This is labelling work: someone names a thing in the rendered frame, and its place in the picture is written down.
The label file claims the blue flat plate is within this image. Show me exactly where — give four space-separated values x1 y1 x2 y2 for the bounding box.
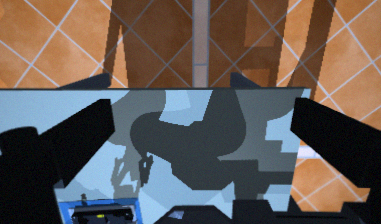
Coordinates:
59 197 143 224

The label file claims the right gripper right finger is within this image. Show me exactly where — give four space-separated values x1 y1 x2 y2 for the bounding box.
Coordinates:
290 97 381 224

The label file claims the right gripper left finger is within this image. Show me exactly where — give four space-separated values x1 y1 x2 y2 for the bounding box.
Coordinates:
0 99 115 224

